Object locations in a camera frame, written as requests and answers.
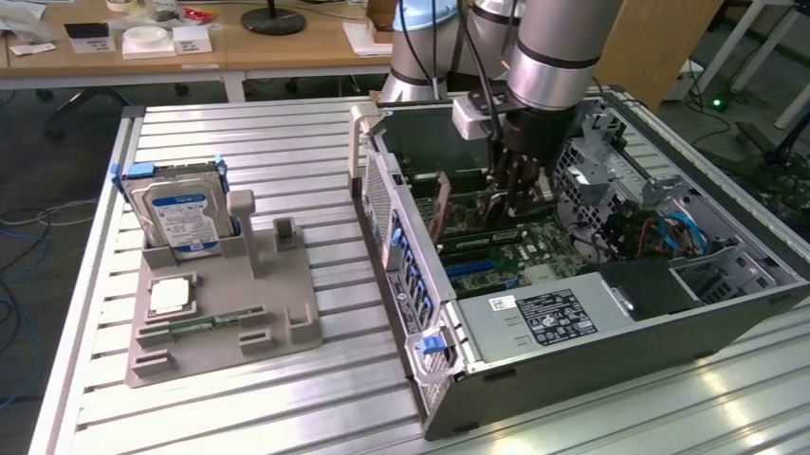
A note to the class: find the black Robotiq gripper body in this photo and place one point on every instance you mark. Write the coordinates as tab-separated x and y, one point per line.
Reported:
538	130

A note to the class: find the low-profile graphics card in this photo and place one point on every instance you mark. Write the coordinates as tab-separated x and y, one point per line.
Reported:
444	204

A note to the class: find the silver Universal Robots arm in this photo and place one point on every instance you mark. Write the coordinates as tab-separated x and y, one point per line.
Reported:
557	47

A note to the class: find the metal disk bay cage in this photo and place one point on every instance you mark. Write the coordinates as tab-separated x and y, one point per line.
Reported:
596	185

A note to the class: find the installed RAM stick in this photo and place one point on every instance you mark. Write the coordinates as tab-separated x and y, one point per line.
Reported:
481	242

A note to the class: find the green motherboard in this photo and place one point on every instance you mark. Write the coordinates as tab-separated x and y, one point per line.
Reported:
538	246

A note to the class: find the blue expansion slot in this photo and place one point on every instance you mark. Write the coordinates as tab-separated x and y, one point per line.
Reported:
470	270

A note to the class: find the wooden cabinet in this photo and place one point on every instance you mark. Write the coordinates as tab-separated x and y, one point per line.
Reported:
658	47

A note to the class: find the grey power supply unit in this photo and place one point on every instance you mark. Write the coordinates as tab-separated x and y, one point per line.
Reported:
557	313

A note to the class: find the white paper stack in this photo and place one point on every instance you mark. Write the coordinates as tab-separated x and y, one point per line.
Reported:
367	40

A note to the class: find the blue case latch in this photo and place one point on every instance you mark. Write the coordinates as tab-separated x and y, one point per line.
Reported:
432	343

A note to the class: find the brown cardboard box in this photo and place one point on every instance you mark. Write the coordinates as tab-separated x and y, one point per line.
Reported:
379	16

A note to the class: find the open grey PC case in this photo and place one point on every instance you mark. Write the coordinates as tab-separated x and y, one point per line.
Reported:
570	379

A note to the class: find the wooden desk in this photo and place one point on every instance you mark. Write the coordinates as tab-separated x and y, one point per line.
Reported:
285	52

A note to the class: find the black round lamp base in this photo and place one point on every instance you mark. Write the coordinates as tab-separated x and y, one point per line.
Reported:
274	21

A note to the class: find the grey plastic parts rack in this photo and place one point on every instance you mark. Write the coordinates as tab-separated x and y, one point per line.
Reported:
229	289

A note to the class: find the hard disk in blue caddy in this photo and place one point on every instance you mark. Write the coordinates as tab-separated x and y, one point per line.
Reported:
181	213

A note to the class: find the green RAM stick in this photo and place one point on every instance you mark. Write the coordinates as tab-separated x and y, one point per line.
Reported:
203	322

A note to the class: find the silver CPU chip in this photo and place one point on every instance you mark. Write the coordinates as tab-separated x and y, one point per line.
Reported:
170	298

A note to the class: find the plain white labelled box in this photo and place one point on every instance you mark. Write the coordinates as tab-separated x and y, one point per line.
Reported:
193	40

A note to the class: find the red small parts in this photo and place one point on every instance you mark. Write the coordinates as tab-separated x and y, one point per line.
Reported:
198	15

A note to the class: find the white box with tape roll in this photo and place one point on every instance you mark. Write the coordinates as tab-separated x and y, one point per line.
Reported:
149	42

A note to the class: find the white box with black top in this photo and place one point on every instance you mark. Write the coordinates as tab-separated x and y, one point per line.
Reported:
90	38

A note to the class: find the white paper slip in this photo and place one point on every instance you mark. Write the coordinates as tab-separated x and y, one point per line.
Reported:
31	48

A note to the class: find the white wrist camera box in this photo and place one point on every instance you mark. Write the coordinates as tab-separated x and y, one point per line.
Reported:
472	118

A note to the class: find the white table frame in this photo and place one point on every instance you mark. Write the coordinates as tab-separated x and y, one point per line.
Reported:
734	42

